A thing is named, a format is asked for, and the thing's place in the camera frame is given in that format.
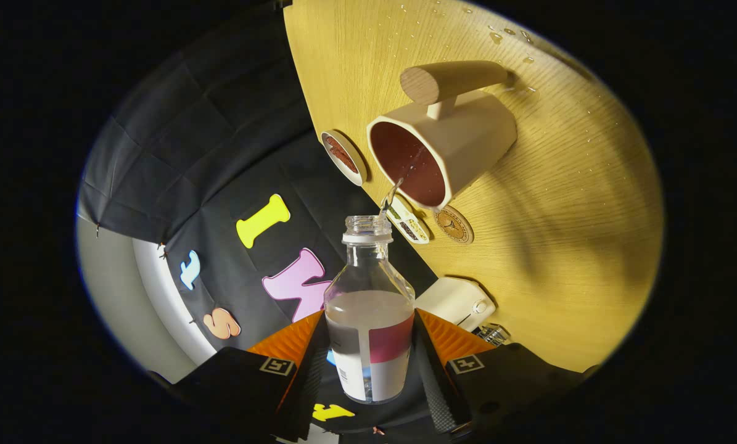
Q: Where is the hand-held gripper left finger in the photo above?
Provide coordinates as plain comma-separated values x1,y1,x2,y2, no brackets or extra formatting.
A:
171,310,331,442

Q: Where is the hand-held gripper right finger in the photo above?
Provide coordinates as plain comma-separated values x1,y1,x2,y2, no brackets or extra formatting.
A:
413,310,597,435

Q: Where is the clear plastic juice bottle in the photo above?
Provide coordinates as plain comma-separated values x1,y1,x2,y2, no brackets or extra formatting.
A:
323,215,416,405

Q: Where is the round wooden coaster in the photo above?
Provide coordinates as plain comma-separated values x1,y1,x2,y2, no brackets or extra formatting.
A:
433,205,474,245

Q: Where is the cream cup with wooden handle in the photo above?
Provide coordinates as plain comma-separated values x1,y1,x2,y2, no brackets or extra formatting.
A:
366,60,518,212

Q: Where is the white toaster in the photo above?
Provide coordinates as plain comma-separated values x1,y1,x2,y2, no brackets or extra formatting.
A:
414,277,496,332

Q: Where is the white divided condiment dish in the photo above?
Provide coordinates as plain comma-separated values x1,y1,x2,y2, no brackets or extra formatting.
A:
385,194,430,245

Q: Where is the wooden table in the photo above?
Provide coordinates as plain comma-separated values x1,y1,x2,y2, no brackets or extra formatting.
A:
282,0,665,374

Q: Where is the white round plate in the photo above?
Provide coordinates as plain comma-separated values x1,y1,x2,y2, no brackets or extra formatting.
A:
319,129,368,187

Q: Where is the red meat piece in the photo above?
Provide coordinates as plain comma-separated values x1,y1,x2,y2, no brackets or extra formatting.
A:
324,135,360,175

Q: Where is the black backdrop cloth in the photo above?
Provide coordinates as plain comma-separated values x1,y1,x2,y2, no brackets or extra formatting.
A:
78,0,440,444

